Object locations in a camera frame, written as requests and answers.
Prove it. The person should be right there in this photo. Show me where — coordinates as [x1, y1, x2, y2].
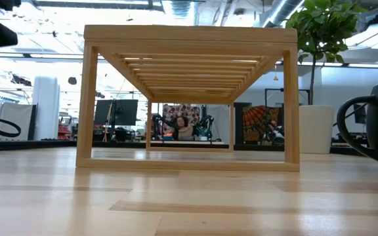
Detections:
[175, 115, 196, 142]

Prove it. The large black monitor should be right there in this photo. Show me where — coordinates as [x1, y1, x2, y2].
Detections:
[93, 99, 139, 127]

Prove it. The wooden slatted rack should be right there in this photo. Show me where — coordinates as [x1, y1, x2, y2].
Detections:
[75, 25, 301, 172]

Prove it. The white plant pot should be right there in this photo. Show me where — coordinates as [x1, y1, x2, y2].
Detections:
[299, 104, 336, 155]

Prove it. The green leafy plant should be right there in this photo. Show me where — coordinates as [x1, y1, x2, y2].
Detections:
[285, 0, 368, 106]

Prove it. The small monitor on arm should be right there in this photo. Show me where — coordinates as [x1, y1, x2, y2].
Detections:
[353, 104, 368, 125]

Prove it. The orange patterned tapestry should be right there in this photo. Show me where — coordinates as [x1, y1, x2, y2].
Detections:
[241, 105, 280, 143]

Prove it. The white round column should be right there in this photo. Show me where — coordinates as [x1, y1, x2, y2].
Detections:
[31, 75, 61, 142]

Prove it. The maroon patterned cloth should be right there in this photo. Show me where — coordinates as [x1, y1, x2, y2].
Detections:
[161, 104, 201, 126]

